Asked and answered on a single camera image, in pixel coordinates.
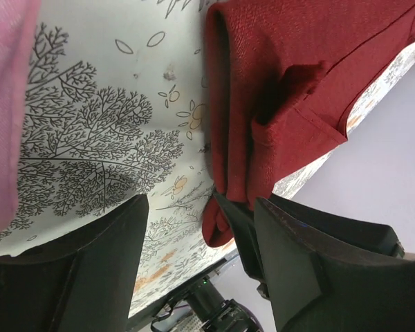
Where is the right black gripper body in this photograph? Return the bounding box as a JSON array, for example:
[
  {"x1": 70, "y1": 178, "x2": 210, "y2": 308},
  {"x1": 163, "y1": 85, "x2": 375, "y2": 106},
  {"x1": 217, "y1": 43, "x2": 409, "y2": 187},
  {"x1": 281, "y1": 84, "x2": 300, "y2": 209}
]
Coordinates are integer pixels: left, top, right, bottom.
[{"x1": 269, "y1": 195, "x2": 405, "y2": 258}]

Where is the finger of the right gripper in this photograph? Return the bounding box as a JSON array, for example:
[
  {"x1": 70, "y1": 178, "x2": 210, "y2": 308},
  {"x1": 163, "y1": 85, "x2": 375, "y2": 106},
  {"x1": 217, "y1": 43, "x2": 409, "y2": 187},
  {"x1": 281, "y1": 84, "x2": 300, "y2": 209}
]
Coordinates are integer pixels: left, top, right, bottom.
[{"x1": 214, "y1": 192, "x2": 270, "y2": 300}]

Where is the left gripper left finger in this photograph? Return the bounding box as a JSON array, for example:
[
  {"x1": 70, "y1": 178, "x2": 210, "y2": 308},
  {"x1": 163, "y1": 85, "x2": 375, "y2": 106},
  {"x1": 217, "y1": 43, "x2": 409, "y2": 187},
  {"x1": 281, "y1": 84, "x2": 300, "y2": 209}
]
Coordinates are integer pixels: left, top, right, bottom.
[{"x1": 0, "y1": 195, "x2": 149, "y2": 331}]

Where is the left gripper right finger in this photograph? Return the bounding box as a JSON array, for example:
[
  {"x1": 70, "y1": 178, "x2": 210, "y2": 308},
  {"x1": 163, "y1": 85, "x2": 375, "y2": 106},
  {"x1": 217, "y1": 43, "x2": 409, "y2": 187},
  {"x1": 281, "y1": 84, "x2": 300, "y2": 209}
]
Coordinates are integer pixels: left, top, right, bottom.
[{"x1": 254, "y1": 198, "x2": 415, "y2": 331}]

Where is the dark red cloth napkin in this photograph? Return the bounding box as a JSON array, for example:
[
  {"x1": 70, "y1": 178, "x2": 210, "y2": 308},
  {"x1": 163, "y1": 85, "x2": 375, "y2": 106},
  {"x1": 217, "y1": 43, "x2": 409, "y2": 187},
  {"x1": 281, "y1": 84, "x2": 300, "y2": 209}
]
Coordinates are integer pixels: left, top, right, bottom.
[{"x1": 200, "y1": 0, "x2": 415, "y2": 248}]

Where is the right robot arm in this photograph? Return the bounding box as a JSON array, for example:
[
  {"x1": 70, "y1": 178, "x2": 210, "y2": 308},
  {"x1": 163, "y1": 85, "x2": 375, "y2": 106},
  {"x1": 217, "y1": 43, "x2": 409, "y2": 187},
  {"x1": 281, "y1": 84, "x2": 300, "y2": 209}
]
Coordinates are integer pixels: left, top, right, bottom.
[{"x1": 154, "y1": 194, "x2": 405, "y2": 331}]

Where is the floral tablecloth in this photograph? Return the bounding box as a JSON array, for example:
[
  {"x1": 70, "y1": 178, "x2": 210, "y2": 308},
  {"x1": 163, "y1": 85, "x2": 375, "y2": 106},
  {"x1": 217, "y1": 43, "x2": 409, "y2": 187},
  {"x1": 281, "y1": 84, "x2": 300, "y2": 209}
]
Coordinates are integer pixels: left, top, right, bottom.
[{"x1": 0, "y1": 1, "x2": 415, "y2": 315}]

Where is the pink placemat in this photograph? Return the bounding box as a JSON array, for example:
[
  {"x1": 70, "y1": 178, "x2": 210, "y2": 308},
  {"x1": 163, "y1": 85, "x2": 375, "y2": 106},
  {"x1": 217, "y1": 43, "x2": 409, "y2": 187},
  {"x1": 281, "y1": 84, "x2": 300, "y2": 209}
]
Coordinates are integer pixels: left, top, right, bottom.
[{"x1": 0, "y1": 1, "x2": 40, "y2": 231}]

